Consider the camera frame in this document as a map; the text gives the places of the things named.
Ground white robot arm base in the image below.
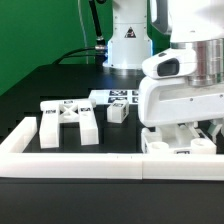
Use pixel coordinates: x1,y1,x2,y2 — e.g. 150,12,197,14
103,0,152,70

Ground grey thin cable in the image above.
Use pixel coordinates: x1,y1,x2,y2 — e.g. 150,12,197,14
77,0,90,65

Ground white chair back piece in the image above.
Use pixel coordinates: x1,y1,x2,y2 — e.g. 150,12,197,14
39,98,99,148

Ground black cable bundle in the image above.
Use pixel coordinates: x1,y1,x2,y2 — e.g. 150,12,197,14
52,0,108,65

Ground white chair seat piece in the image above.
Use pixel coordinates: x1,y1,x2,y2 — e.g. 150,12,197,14
141,124,217,155

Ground white marker sheet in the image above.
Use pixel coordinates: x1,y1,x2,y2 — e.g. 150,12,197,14
89,89,138,105

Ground white U-shaped boundary frame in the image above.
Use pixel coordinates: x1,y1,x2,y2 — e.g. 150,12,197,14
0,117,224,181

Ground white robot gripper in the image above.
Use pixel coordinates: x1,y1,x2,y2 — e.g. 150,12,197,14
138,49,224,127

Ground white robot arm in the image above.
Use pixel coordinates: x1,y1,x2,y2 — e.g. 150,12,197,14
138,0,224,127

